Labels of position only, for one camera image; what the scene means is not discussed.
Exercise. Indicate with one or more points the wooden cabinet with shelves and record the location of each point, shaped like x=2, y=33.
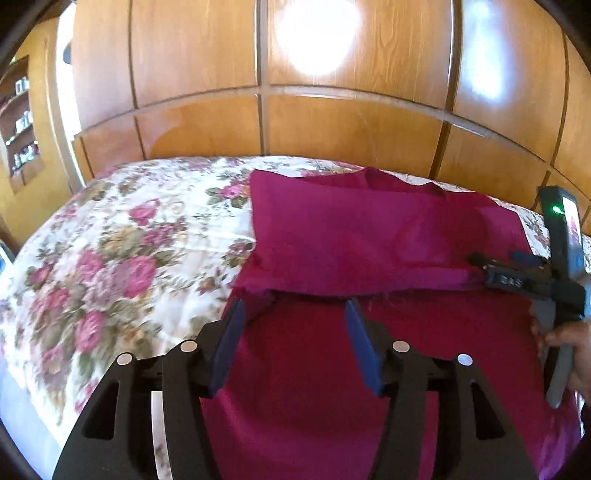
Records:
x=46, y=198

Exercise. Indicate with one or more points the magenta cloth garment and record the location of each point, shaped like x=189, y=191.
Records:
x=346, y=240

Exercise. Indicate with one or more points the person's right hand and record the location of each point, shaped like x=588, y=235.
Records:
x=581, y=350

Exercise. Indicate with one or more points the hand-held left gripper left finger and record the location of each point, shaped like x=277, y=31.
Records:
x=226, y=348

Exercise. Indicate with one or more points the floral bedspread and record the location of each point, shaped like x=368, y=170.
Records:
x=115, y=258

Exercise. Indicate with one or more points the blue and white clutter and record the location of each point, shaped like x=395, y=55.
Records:
x=3, y=258

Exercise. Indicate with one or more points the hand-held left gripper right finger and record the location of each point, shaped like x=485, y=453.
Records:
x=364, y=350

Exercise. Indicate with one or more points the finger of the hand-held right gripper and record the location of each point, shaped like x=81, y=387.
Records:
x=480, y=262
x=524, y=256

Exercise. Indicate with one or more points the wooden shelf with bottles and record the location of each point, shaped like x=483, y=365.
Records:
x=23, y=122

